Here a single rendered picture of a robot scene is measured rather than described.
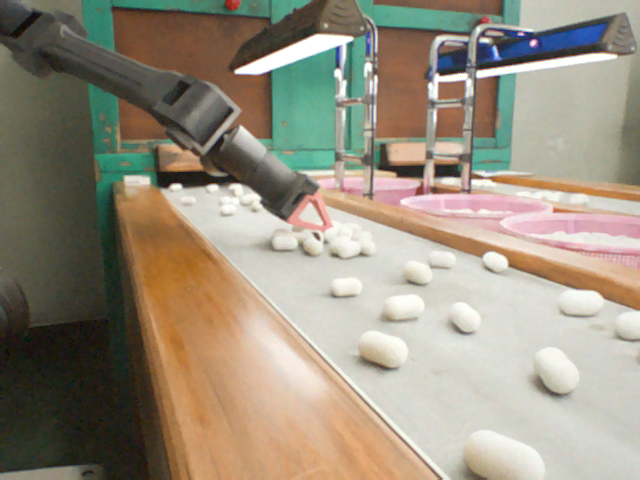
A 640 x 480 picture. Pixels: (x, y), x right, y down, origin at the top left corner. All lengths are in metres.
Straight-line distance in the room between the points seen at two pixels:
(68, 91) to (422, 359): 2.14
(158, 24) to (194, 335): 1.30
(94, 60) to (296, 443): 0.71
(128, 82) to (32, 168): 1.64
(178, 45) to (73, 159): 0.95
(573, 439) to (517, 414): 0.03
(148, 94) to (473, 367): 0.55
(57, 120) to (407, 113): 1.36
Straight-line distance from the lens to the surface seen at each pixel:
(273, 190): 0.75
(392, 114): 1.80
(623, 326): 0.48
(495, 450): 0.28
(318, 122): 1.69
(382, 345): 0.38
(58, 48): 0.96
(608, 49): 1.18
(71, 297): 2.51
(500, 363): 0.41
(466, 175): 1.25
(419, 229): 0.84
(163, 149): 1.53
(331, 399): 0.29
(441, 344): 0.43
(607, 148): 3.74
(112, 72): 0.84
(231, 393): 0.30
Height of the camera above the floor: 0.90
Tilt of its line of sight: 11 degrees down
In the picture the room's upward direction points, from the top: straight up
